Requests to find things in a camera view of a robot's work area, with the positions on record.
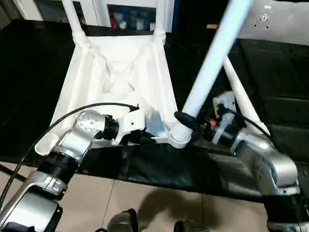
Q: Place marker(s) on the white plastic table top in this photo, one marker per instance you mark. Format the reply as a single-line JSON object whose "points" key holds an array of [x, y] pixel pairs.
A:
{"points": [[96, 72]]}

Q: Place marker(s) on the glossy black box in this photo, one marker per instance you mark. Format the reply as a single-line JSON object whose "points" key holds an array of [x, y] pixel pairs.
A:
{"points": [[193, 14]]}

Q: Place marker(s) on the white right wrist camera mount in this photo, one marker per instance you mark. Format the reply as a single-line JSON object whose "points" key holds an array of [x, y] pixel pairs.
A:
{"points": [[224, 113]]}

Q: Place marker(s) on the white plastic table leg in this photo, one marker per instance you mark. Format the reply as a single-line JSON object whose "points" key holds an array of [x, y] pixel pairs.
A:
{"points": [[73, 19], [159, 19], [241, 91], [212, 53]]}

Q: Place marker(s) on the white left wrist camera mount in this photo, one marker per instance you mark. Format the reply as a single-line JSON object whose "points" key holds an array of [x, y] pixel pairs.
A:
{"points": [[131, 123]]}

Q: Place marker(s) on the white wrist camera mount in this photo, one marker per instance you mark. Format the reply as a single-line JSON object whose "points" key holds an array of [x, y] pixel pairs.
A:
{"points": [[131, 123], [224, 113]]}

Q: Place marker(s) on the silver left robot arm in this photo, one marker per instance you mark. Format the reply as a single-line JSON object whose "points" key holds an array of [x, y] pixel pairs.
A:
{"points": [[72, 140]]}

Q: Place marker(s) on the white panel with round mount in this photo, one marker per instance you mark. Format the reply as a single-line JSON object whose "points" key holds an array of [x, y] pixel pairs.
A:
{"points": [[277, 24]]}

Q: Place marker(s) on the white cabinet with glass doors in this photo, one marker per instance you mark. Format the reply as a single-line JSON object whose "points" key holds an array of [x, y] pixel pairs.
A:
{"points": [[96, 12]]}

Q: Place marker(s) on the grey curtain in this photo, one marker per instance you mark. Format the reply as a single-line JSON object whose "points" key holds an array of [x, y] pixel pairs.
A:
{"points": [[10, 12]]}

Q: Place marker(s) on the black table mat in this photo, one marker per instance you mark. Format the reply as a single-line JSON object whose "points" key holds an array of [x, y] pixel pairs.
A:
{"points": [[36, 72]]}

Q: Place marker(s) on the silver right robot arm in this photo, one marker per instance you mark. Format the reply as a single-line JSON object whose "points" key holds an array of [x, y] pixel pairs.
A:
{"points": [[265, 157]]}

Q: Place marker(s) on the dark left robot foot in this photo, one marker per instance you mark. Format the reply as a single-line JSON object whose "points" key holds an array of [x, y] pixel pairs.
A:
{"points": [[124, 221]]}

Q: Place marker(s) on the black metal floor bar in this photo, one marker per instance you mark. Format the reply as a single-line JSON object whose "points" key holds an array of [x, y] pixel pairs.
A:
{"points": [[12, 172]]}

